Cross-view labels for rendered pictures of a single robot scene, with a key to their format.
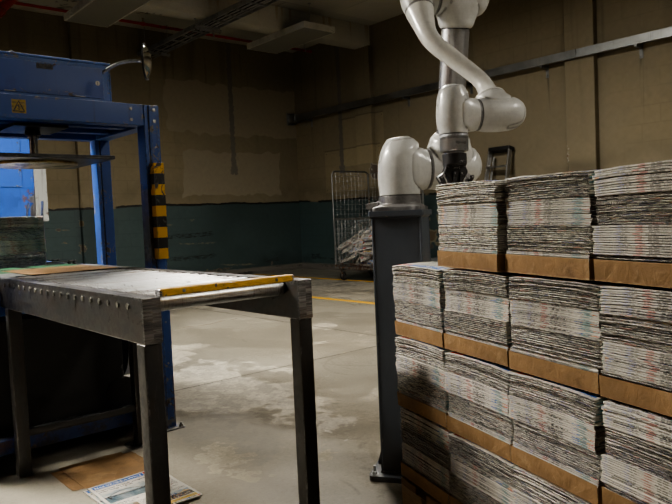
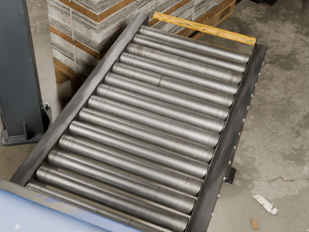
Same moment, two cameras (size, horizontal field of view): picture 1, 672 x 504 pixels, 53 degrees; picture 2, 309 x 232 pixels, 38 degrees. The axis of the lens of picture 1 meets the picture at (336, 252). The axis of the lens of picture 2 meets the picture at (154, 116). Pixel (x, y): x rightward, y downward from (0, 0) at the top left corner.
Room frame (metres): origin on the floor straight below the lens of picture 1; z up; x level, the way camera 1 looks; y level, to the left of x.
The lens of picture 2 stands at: (2.81, 1.50, 1.82)
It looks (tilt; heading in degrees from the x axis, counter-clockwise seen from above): 45 degrees down; 238
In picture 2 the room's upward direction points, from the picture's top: 5 degrees clockwise
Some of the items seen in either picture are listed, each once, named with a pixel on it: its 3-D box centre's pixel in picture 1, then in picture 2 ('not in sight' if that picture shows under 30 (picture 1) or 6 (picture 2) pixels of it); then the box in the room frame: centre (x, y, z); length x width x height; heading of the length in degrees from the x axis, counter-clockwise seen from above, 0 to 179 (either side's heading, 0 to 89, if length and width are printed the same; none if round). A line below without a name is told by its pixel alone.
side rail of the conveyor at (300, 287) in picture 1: (197, 287); (65, 131); (2.54, 0.53, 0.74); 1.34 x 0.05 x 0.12; 41
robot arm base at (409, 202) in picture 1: (395, 203); not in sight; (2.53, -0.23, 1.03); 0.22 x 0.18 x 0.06; 73
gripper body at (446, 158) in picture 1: (454, 168); not in sight; (2.10, -0.38, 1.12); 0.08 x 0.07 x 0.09; 113
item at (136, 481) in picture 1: (143, 491); not in sight; (2.41, 0.74, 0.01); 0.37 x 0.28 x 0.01; 41
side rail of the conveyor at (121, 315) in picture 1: (62, 303); (214, 182); (2.21, 0.92, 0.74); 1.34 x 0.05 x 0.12; 41
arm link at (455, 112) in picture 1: (456, 109); not in sight; (2.11, -0.40, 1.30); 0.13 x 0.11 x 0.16; 103
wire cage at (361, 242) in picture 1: (377, 223); not in sight; (10.22, -0.66, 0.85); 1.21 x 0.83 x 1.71; 41
